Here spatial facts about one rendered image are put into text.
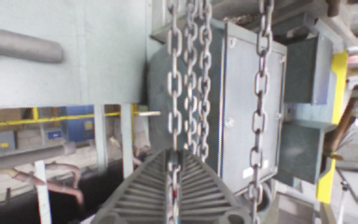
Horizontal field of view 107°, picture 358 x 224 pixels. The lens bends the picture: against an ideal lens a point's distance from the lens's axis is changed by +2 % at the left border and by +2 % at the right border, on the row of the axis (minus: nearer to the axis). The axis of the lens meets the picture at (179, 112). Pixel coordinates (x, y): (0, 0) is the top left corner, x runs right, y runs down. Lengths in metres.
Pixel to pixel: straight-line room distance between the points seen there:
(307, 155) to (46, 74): 0.69
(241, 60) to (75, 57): 0.47
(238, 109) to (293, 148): 0.20
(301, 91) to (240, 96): 0.17
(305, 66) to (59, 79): 0.63
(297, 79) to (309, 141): 0.14
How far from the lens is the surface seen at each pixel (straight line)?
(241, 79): 0.28
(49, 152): 0.54
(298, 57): 0.43
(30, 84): 0.52
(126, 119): 0.65
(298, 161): 0.44
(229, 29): 0.27
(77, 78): 0.53
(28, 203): 1.04
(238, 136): 0.29
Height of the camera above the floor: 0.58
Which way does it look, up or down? 6 degrees up
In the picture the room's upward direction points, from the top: 180 degrees counter-clockwise
